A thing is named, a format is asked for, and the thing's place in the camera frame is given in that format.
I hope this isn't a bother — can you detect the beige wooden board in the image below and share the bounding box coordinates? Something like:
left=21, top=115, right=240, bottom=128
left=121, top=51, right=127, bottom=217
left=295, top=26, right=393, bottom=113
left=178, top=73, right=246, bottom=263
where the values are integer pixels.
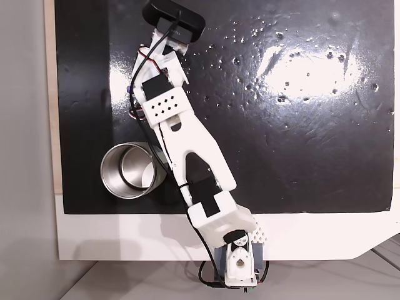
left=43, top=0, right=65, bottom=196

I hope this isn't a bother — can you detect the steel cup with grey handle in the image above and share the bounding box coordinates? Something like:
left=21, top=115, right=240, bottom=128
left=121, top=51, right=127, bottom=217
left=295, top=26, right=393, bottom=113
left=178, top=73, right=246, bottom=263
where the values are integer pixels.
left=99, top=142, right=170, bottom=200

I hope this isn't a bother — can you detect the black power cable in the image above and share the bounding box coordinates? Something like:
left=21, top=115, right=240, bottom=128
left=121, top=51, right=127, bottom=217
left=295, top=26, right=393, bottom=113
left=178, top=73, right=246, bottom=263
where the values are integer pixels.
left=198, top=261, right=226, bottom=290

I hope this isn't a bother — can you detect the black oval camera box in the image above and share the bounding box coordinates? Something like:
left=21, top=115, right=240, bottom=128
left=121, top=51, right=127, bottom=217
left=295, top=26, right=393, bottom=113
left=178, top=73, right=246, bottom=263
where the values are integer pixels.
left=142, top=0, right=207, bottom=44

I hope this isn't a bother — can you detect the black glossy table mat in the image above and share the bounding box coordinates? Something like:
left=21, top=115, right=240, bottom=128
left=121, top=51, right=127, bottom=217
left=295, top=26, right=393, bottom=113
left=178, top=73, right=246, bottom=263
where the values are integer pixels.
left=53, top=0, right=395, bottom=216

